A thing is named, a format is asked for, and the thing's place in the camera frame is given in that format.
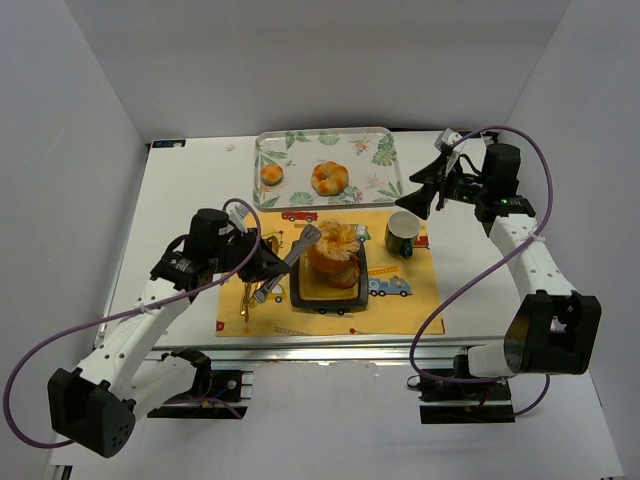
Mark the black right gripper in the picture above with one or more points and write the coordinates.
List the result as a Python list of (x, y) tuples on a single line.
[(445, 183)]

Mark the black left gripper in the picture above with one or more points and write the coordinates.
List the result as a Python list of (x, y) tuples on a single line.
[(255, 255)]

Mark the silver metal tongs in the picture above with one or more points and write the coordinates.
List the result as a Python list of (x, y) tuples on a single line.
[(309, 236)]

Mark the large orange round bread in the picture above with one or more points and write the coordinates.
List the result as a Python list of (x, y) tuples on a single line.
[(336, 248)]

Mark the seeded bread slice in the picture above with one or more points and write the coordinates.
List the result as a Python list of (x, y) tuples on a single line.
[(346, 278)]

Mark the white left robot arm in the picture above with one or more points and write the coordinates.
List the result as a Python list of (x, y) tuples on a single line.
[(98, 403)]

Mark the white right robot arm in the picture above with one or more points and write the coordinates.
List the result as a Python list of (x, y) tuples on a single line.
[(555, 327)]

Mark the knotted glazed bread roll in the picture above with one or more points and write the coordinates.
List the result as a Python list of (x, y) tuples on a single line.
[(329, 178)]

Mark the gold spoon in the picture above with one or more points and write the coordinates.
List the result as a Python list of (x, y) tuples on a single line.
[(274, 243)]

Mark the dark green mug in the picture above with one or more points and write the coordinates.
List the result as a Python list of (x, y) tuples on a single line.
[(402, 230)]

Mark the square dark ceramic plate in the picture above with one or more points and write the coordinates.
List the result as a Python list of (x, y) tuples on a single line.
[(310, 289)]

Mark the floral white serving tray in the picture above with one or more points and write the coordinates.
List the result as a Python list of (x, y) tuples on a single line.
[(368, 153)]

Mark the small round bun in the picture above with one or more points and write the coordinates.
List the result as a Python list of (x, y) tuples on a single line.
[(271, 174)]

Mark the yellow cartoon car placemat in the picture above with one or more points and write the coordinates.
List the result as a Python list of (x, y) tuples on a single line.
[(402, 293)]

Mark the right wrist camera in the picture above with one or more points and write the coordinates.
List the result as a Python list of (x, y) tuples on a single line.
[(447, 143)]

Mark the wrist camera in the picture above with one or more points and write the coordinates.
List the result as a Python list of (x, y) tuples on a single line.
[(447, 143), (237, 212)]

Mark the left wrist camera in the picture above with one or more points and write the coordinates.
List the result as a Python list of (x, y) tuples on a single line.
[(237, 212)]

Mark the aluminium table edge rail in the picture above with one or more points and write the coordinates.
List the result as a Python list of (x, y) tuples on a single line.
[(372, 348)]

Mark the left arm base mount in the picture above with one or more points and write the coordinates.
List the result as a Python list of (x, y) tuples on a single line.
[(215, 394)]

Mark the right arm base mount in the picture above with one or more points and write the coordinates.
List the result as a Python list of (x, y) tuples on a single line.
[(456, 404)]

